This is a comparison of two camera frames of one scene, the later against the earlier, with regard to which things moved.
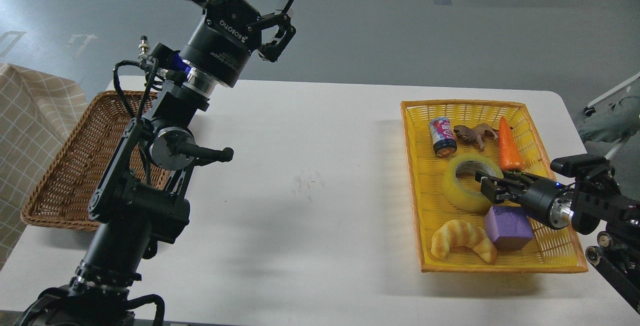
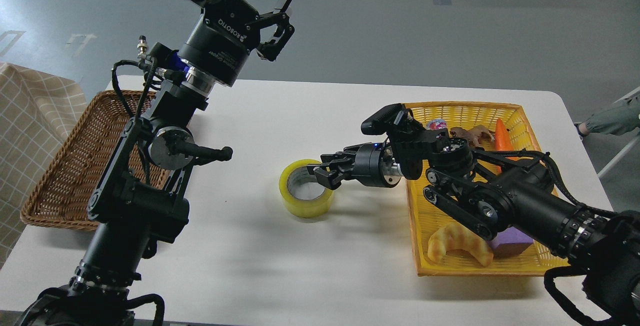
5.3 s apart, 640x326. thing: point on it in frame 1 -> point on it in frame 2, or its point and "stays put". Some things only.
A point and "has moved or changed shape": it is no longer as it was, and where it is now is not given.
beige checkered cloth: (38, 110) stays put
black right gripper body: (548, 201) -> (374, 165)
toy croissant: (460, 233) stays put
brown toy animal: (475, 133) stays put
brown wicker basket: (63, 196) stays put
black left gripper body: (228, 33) stays put
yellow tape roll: (460, 197) has moved or changed shape
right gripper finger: (492, 190) -> (331, 177)
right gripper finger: (519, 178) -> (348, 153)
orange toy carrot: (511, 159) stays put
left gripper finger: (272, 51) stays put
